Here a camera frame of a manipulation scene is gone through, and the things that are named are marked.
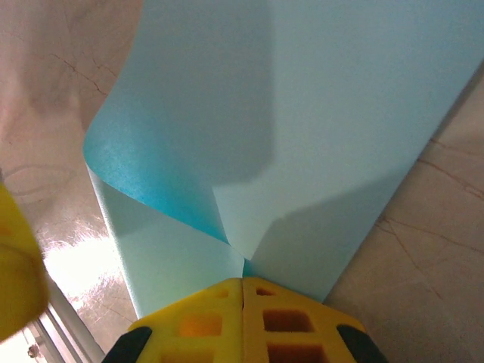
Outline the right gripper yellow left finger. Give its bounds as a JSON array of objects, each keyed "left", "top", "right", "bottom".
[{"left": 101, "top": 278, "right": 244, "bottom": 363}]

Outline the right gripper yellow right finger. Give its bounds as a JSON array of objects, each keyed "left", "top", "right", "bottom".
[{"left": 241, "top": 277, "right": 389, "bottom": 363}]

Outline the light blue paper sheet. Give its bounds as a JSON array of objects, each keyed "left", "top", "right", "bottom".
[{"left": 82, "top": 0, "right": 484, "bottom": 323}]

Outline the wide aluminium base rail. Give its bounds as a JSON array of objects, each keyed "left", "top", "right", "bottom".
[{"left": 0, "top": 293, "right": 106, "bottom": 363}]

